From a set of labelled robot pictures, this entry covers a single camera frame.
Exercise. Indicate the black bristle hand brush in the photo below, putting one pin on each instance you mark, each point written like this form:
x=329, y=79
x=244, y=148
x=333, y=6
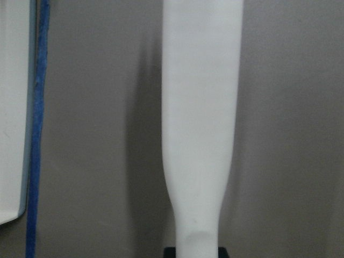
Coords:
x=201, y=43

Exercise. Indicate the beige plastic dustpan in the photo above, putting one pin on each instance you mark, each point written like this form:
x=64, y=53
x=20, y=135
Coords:
x=18, y=23

